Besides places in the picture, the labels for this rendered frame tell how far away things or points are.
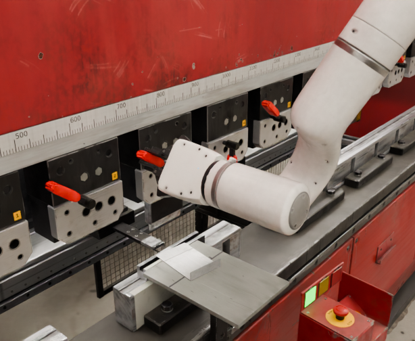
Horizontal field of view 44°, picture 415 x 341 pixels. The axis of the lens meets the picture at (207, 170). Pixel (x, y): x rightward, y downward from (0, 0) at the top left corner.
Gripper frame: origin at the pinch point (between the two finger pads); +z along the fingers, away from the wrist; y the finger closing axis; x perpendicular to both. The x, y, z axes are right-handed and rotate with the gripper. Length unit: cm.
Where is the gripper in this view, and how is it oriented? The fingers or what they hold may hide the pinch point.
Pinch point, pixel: (153, 160)
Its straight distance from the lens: 98.2
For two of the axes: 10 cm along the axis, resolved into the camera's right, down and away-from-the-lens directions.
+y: -3.8, 9.2, -0.8
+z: -7.6, -2.6, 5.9
